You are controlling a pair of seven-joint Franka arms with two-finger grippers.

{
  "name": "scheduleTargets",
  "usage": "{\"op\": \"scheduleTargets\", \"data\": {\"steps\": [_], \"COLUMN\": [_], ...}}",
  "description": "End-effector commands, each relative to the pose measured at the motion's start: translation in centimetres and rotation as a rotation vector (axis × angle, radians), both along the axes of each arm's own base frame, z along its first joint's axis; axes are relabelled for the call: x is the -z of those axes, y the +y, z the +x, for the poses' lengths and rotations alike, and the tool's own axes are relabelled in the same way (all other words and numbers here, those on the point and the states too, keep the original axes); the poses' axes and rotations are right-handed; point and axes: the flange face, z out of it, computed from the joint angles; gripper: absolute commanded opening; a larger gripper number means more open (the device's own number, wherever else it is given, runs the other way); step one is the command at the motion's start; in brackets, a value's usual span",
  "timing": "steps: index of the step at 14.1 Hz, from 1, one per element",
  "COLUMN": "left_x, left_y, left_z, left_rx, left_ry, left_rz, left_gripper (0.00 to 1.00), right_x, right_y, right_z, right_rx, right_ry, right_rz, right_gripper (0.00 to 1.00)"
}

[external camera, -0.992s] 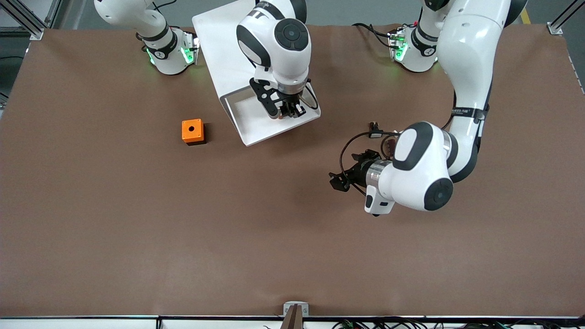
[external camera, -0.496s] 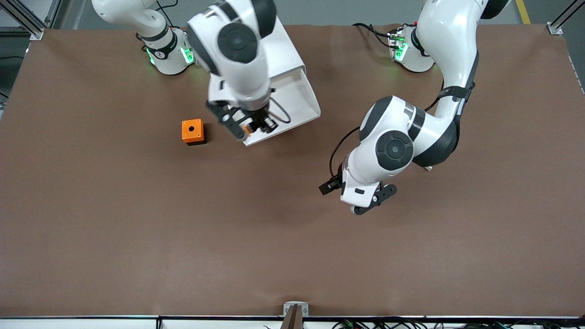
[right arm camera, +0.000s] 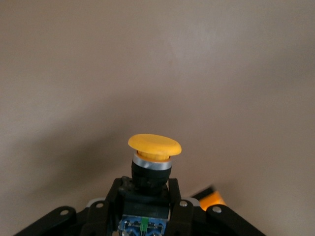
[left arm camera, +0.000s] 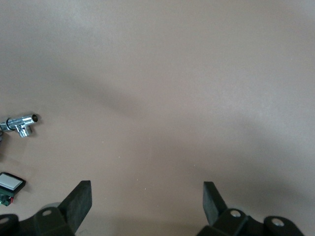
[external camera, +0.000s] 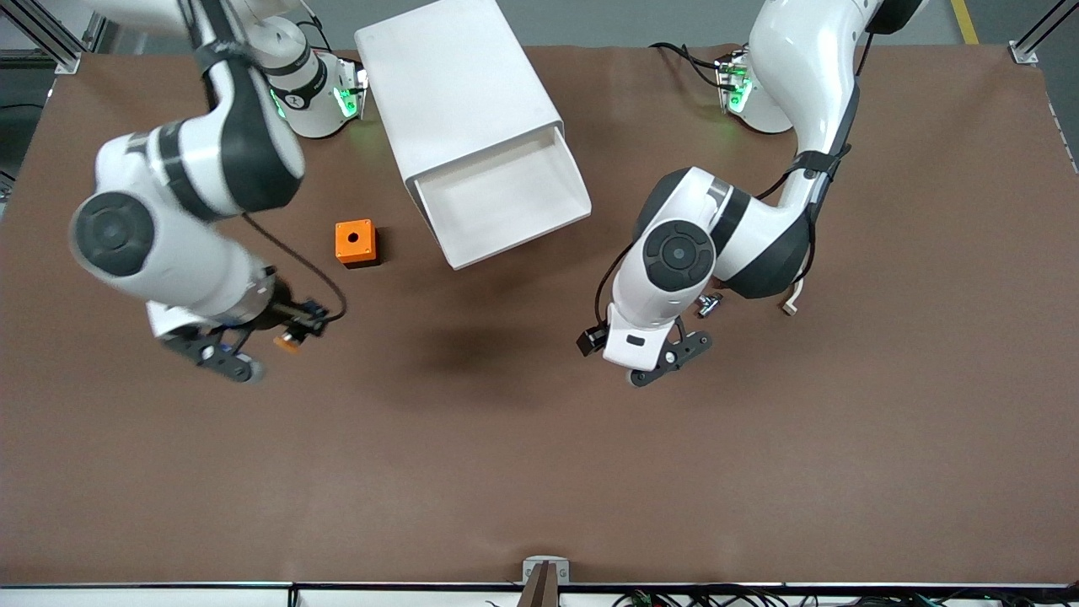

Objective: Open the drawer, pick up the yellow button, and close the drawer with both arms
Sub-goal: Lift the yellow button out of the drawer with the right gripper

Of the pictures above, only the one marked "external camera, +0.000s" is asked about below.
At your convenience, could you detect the orange capped button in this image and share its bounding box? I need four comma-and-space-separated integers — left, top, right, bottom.
274, 302, 325, 353

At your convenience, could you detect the orange box with hole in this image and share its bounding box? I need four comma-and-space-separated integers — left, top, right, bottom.
335, 219, 381, 269

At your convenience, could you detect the brown table cover sheet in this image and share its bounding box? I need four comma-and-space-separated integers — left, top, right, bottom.
0, 42, 1079, 587

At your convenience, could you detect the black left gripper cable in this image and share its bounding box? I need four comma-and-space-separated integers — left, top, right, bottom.
595, 243, 633, 330

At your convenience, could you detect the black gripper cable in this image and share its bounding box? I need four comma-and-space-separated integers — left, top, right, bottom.
243, 212, 348, 323
595, 243, 633, 330

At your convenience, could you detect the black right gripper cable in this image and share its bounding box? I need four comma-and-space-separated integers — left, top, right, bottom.
243, 212, 348, 323

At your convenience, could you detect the grey metal bracket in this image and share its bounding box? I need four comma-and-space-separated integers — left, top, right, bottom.
523, 555, 570, 587

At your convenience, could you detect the black right base cable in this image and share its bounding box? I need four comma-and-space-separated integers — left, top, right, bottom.
297, 7, 336, 53

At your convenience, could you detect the black base cable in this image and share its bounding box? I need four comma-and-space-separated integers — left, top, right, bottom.
297, 7, 336, 53
649, 40, 727, 89

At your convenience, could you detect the black cable bundle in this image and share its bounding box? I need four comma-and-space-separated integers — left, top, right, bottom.
611, 586, 1079, 607

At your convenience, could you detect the aluminium frame profile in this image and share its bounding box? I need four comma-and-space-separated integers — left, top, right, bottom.
1012, 0, 1079, 65
0, 0, 115, 75

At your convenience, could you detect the black left base cable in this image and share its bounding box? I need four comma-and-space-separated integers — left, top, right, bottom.
649, 40, 727, 89

